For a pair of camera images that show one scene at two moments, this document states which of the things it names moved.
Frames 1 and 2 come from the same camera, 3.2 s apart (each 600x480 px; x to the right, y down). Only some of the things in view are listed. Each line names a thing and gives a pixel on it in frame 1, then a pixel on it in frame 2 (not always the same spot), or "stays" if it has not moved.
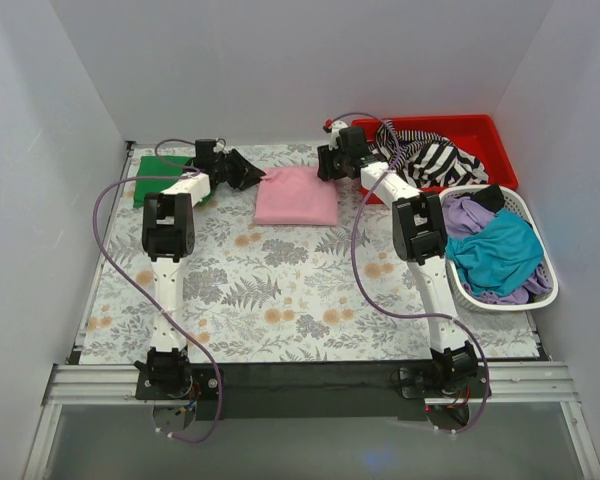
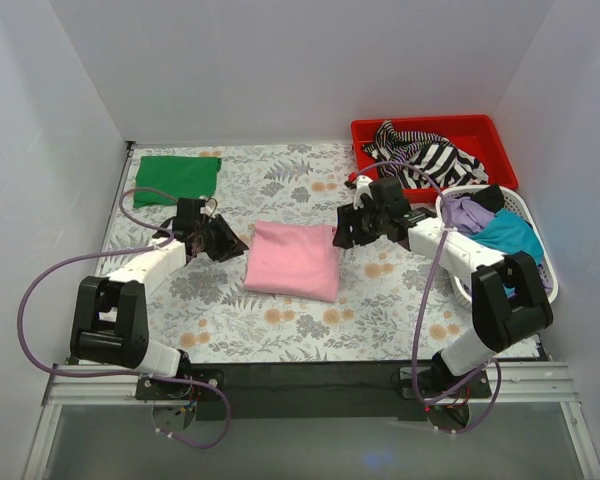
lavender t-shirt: x=462 y=216 stays
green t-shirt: x=156 y=174 stays
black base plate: x=294 y=391 stays
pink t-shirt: x=297 y=196 to x=294 y=260
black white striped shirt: x=429 y=160 stays
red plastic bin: x=473 y=134 stays
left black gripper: x=233 y=168 to x=220 y=240
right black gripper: x=325 y=163 to x=355 y=226
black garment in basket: x=491 y=196 stays
